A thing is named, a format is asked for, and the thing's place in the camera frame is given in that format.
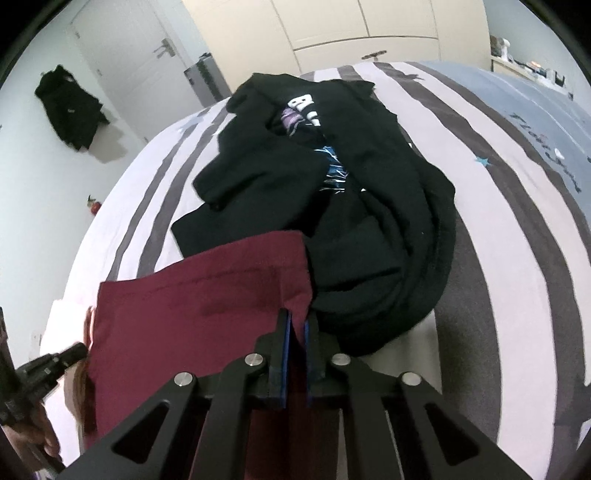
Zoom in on black hanging jacket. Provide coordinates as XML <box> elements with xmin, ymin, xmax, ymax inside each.
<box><xmin>34</xmin><ymin>65</ymin><xmax>112</xmax><ymax>151</ymax></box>

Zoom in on white door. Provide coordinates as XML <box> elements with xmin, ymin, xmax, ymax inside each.
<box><xmin>69</xmin><ymin>0</ymin><xmax>218</xmax><ymax>144</ymax></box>

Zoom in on person's left hand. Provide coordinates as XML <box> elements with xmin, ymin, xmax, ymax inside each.
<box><xmin>0</xmin><ymin>404</ymin><xmax>62</xmax><ymax>467</ymax></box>

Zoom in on silver suitcase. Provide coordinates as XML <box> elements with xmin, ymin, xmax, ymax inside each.
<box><xmin>184</xmin><ymin>53</ymin><xmax>232</xmax><ymax>109</ymax></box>

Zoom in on pink folded garment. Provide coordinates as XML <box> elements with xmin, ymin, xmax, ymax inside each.
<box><xmin>41</xmin><ymin>299</ymin><xmax>100</xmax><ymax>457</ymax></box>

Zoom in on striped grey white bedsheet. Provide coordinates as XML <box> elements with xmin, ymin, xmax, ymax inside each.
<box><xmin>41</xmin><ymin>60</ymin><xmax>591</xmax><ymax>480</ymax></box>

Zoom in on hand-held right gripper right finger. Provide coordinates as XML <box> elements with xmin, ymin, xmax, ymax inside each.
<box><xmin>302</xmin><ymin>314</ymin><xmax>532</xmax><ymax>480</ymax></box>

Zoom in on cream wardrobe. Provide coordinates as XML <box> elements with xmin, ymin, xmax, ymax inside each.
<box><xmin>182</xmin><ymin>0</ymin><xmax>492</xmax><ymax>75</ymax></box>

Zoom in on maroon t-shirt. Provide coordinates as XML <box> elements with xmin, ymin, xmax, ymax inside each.
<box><xmin>85</xmin><ymin>231</ymin><xmax>315</xmax><ymax>480</ymax></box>

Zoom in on black printed garment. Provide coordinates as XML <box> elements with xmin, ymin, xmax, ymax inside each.
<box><xmin>172</xmin><ymin>73</ymin><xmax>458</xmax><ymax>357</ymax></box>

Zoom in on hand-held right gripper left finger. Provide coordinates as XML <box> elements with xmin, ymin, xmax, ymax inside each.
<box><xmin>62</xmin><ymin>308</ymin><xmax>294</xmax><ymax>480</ymax></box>

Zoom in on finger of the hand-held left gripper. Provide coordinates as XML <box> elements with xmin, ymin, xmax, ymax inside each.
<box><xmin>44</xmin><ymin>342</ymin><xmax>88</xmax><ymax>372</ymax></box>

